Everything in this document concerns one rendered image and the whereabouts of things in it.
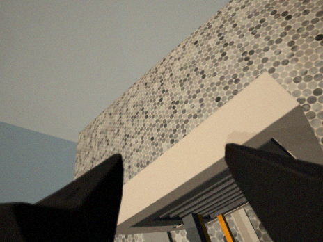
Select grey flat rectangular slab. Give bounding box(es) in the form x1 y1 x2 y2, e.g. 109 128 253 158
143 231 173 242

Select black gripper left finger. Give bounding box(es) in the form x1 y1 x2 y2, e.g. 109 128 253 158
0 154 124 242

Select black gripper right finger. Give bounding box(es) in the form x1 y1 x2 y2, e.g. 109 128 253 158
225 143 323 242

